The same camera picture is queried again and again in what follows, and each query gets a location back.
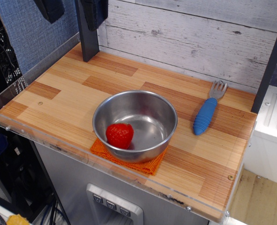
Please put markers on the red toy strawberry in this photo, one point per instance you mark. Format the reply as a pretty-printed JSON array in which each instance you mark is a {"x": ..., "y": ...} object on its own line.
[{"x": 120, "y": 135}]

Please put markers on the dark left shelf post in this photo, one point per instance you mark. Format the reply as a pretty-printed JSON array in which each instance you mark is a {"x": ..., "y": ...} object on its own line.
[{"x": 88, "y": 39}]

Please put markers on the white ribbed appliance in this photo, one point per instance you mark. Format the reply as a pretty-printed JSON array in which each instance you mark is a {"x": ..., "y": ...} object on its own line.
[{"x": 261, "y": 153}]

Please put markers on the dark shelf post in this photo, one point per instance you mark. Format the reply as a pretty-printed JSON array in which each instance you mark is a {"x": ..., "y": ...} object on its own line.
[
  {"x": 271, "y": 65},
  {"x": 88, "y": 39}
]

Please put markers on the silver dispenser button panel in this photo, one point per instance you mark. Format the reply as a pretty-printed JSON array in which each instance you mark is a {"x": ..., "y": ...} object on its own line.
[{"x": 110, "y": 209}]

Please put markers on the dark right shelf post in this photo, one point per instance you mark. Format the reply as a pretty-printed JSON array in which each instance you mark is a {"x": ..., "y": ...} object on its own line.
[{"x": 271, "y": 65}]

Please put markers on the black crate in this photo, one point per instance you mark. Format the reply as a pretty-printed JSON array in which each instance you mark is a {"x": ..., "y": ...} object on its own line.
[{"x": 9, "y": 68}]

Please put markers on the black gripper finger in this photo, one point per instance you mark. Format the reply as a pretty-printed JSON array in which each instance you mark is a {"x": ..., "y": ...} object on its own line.
[
  {"x": 52, "y": 10},
  {"x": 96, "y": 12}
]

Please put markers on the orange cloth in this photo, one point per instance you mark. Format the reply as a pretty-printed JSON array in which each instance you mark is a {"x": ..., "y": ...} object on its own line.
[{"x": 149, "y": 167}]

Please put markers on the blue handled metal fork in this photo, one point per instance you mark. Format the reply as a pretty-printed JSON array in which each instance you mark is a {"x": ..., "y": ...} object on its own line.
[{"x": 206, "y": 112}]

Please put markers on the stainless steel bowl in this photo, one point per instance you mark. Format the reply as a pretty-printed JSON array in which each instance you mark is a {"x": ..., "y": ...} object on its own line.
[{"x": 152, "y": 117}]

